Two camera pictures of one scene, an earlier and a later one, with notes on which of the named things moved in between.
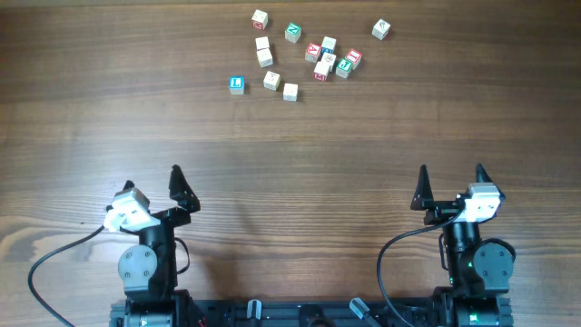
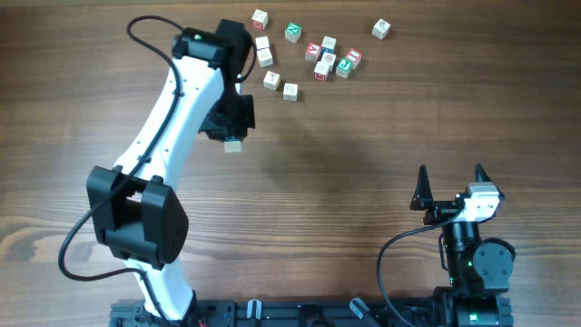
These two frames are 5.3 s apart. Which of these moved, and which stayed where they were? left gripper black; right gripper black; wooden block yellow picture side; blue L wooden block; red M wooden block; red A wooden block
Moved: blue L wooden block; left gripper black
Stayed: red A wooden block; right gripper black; red M wooden block; wooden block yellow picture side
